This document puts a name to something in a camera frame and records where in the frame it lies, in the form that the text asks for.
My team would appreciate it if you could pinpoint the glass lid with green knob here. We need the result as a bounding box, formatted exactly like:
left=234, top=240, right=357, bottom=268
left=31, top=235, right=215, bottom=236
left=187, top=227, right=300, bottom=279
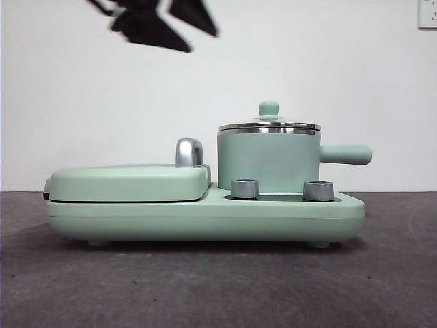
left=218, top=100, right=322, bottom=133

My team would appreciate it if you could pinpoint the mint green grill cover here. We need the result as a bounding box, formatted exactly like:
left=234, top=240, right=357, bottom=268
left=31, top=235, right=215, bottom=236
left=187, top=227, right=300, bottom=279
left=42, top=163, right=212, bottom=203

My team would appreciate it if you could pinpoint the silver control knob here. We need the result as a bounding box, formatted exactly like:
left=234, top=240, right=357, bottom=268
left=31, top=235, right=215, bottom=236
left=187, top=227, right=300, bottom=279
left=302, top=180, right=335, bottom=202
left=230, top=178, right=260, bottom=200

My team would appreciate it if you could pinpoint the mint green breakfast maker base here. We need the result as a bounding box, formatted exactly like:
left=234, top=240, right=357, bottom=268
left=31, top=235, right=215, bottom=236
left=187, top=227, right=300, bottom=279
left=45, top=182, right=366, bottom=249

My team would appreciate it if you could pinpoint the silver grill cover handle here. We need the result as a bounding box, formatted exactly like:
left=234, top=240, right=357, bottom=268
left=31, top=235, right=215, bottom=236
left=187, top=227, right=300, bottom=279
left=175, top=137, right=205, bottom=169

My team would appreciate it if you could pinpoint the mint green pot with handle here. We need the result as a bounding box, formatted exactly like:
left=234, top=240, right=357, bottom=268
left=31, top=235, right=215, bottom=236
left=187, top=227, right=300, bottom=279
left=216, top=125, right=373, bottom=193

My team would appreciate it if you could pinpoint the white wall socket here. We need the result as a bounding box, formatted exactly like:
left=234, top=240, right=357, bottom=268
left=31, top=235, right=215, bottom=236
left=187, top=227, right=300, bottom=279
left=418, top=0, right=437, bottom=30

